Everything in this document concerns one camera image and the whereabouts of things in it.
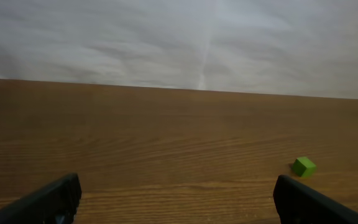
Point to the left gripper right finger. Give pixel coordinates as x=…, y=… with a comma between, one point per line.
x=306, y=205

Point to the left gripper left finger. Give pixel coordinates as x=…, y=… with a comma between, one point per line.
x=48, y=202

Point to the green cube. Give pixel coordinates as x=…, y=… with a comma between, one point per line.
x=304, y=167

